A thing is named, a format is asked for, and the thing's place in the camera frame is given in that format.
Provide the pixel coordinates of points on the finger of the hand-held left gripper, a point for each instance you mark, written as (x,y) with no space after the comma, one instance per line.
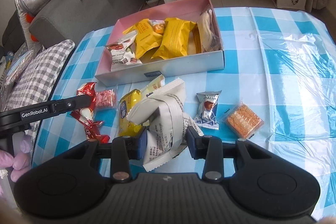
(71,104)

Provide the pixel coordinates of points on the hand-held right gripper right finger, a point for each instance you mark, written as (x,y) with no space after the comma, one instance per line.
(191,142)

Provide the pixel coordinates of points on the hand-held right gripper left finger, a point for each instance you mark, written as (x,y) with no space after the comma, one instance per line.
(141,142)

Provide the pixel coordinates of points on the white grey snack packet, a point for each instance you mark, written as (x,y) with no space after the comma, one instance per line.
(162,140)
(168,98)

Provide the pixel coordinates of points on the red snack packet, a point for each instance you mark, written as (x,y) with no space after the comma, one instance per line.
(89,124)

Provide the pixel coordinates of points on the white nut snack packet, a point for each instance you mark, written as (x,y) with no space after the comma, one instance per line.
(122,56)

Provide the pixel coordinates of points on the pink cardboard box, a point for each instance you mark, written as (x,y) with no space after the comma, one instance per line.
(183,66)

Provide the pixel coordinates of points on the large yellow snack packet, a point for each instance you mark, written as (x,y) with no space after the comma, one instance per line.
(145,40)

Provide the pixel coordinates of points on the gold stick packet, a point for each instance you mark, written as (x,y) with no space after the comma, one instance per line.
(197,41)

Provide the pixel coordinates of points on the plain yellow snack packet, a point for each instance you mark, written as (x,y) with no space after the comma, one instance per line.
(173,37)

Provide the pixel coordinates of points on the small orange lotus packet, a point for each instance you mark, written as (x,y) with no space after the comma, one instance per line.
(157,26)

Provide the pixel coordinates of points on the clear long bar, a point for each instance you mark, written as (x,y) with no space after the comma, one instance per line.
(207,27)

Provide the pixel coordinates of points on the person's left hand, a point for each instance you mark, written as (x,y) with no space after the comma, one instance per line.
(21,158)

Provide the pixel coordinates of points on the shiny gold snack packet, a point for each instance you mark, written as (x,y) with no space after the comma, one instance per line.
(128,113)

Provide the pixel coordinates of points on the small blue white packet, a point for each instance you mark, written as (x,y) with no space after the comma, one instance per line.
(207,111)

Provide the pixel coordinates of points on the clear wrapped pink candy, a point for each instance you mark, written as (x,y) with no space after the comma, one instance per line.
(106,99)

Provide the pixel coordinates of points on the grey checkered cushion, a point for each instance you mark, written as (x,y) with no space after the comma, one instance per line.
(39,69)

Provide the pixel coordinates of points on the patterned plastic bag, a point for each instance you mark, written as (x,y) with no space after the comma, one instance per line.
(19,65)

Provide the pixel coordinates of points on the clear wrapped orange cracker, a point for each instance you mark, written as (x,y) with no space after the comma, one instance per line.
(244,120)

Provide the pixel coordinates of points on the cream stick packet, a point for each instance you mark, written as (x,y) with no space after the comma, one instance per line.
(155,85)

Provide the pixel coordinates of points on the orange plush toy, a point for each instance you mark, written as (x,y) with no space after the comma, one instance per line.
(29,19)

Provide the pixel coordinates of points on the blue checkered tablecloth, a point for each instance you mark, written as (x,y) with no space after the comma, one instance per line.
(275,56)

